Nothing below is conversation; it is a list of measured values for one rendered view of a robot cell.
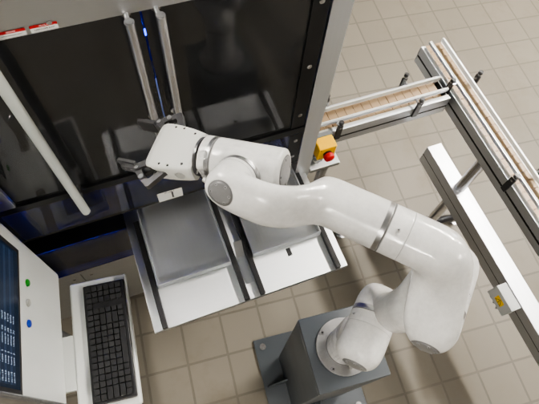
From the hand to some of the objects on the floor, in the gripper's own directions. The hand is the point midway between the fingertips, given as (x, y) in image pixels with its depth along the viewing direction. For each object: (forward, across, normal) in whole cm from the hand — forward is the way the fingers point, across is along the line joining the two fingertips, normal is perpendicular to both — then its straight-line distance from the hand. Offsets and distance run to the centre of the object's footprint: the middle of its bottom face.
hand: (134, 143), depth 95 cm
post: (+17, -44, +173) cm, 180 cm away
